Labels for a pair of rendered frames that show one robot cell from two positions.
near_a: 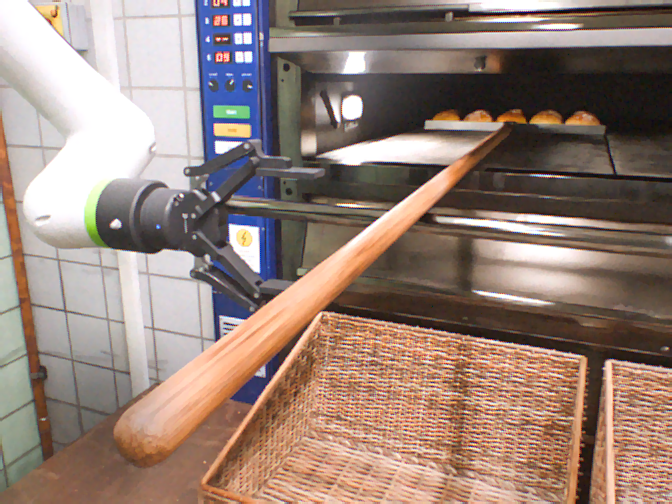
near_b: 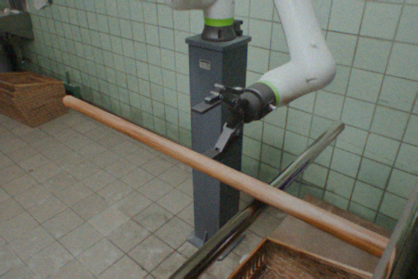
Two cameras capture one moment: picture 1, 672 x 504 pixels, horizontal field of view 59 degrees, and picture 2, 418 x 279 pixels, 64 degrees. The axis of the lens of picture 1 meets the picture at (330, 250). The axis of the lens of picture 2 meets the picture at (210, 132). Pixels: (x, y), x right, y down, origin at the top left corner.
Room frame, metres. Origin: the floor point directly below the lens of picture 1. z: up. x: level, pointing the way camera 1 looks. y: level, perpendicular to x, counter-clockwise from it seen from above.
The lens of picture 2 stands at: (0.84, -0.58, 1.57)
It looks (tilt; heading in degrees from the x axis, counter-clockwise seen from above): 30 degrees down; 107
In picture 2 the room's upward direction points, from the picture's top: straight up
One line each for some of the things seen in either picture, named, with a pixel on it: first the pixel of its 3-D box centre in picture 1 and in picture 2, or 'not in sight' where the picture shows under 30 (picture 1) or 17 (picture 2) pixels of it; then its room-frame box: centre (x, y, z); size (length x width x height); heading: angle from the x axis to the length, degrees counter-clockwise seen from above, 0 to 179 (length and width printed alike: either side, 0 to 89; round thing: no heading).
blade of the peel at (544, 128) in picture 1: (515, 122); not in sight; (2.08, -0.64, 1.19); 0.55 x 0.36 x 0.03; 68
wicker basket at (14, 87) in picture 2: not in sight; (25, 85); (-1.78, 1.82, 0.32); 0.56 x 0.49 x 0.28; 165
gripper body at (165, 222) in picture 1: (190, 221); (239, 111); (0.69, 0.17, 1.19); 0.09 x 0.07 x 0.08; 68
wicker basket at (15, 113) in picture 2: not in sight; (28, 102); (-1.79, 1.82, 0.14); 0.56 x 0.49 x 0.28; 163
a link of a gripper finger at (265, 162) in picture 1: (268, 154); (214, 94); (0.65, 0.07, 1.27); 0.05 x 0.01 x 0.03; 68
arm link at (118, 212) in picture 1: (142, 215); (257, 102); (0.72, 0.24, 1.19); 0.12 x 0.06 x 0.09; 158
